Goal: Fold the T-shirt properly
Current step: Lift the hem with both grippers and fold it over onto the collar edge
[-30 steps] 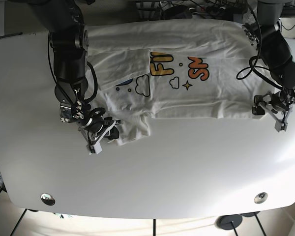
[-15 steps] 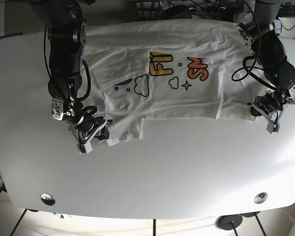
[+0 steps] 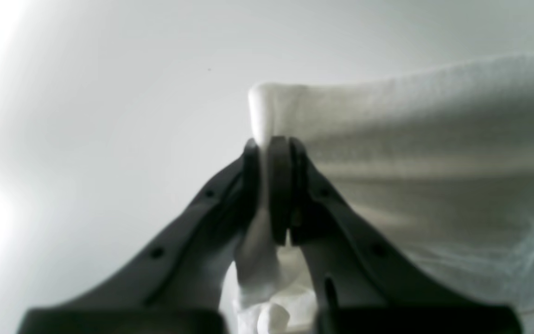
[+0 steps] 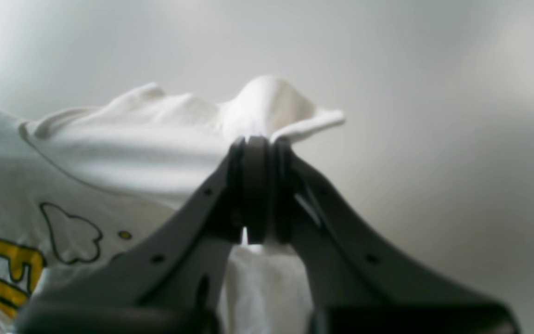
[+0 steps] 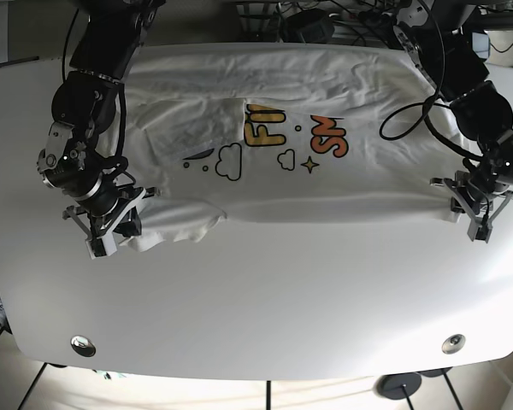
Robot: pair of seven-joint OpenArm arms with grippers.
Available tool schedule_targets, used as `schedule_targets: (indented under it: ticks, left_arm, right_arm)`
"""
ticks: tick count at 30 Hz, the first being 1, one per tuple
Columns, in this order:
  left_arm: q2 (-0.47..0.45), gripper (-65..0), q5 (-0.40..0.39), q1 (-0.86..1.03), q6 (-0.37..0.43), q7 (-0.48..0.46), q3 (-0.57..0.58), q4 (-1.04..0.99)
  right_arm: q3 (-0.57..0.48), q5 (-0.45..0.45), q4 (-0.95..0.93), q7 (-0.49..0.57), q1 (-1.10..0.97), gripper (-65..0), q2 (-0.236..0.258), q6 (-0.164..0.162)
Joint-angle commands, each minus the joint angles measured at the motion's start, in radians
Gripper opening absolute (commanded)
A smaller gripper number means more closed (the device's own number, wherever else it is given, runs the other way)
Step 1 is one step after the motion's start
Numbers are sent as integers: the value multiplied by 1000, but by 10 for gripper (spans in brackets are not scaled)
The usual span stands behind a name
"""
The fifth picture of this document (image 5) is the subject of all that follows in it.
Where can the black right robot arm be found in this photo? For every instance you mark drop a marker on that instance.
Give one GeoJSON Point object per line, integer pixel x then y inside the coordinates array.
{"type": "Point", "coordinates": [83, 154]}

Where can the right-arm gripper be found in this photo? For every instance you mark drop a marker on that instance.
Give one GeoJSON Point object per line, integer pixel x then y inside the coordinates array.
{"type": "Point", "coordinates": [110, 212]}

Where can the right metal table grommet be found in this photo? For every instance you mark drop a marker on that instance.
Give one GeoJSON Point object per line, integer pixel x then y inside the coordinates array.
{"type": "Point", "coordinates": [453, 344]}

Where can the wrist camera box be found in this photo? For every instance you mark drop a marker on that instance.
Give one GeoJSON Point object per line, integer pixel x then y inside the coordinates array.
{"type": "Point", "coordinates": [478, 231]}
{"type": "Point", "coordinates": [101, 247]}

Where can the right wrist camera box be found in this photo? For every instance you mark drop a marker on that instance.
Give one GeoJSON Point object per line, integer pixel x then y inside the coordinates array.
{"type": "Point", "coordinates": [101, 247]}

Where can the white printed T-shirt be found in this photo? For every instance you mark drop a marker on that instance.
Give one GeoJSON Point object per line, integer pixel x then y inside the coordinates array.
{"type": "Point", "coordinates": [279, 134]}

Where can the round black stand base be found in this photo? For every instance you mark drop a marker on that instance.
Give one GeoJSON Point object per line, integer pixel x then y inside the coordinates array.
{"type": "Point", "coordinates": [398, 387]}

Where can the metal table grommet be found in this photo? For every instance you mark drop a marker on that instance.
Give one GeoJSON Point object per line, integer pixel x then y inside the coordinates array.
{"type": "Point", "coordinates": [453, 344]}
{"type": "Point", "coordinates": [83, 346]}

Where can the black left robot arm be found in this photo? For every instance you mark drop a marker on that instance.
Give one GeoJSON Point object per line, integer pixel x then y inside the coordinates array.
{"type": "Point", "coordinates": [431, 34]}

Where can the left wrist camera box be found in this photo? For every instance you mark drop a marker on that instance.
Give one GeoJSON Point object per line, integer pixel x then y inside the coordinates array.
{"type": "Point", "coordinates": [478, 231]}

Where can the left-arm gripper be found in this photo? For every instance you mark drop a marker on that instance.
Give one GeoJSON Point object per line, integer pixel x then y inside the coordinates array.
{"type": "Point", "coordinates": [472, 199]}

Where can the left metal table grommet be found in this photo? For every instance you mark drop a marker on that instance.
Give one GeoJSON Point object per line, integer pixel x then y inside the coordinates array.
{"type": "Point", "coordinates": [83, 346]}

